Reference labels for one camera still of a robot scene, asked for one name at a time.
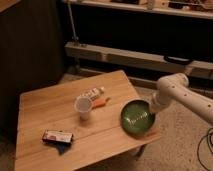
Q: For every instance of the clear plastic cup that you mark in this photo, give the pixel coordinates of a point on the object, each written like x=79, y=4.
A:
x=83, y=106

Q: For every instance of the green ceramic bowl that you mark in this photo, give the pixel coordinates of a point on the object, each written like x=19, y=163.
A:
x=136, y=118

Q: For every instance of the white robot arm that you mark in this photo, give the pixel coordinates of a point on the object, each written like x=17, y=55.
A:
x=175, y=87

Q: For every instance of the white toothpaste tube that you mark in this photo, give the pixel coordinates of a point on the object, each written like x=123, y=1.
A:
x=94, y=93

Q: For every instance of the metal upright pole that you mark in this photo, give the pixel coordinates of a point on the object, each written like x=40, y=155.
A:
x=75, y=37

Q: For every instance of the red white small box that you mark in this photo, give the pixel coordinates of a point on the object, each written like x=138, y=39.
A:
x=57, y=136

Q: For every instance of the blue plastic piece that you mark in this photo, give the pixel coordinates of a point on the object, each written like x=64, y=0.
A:
x=62, y=148

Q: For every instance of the grey metal shelf beam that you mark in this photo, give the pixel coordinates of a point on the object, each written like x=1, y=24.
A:
x=136, y=59

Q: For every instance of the upper white shelf board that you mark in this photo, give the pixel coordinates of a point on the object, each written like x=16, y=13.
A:
x=141, y=8

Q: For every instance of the black handle on beam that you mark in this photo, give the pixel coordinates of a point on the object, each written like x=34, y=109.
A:
x=179, y=61

